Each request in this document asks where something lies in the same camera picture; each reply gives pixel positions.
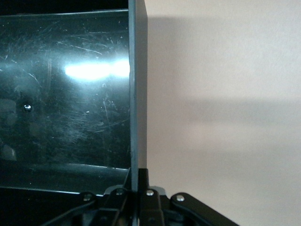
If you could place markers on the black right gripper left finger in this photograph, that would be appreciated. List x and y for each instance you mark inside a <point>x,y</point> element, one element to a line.
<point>120,204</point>

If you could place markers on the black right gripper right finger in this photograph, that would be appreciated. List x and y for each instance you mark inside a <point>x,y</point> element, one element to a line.
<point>150,207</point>

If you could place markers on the black rectangular plastic box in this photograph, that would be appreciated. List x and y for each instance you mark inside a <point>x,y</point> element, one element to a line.
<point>70,106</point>

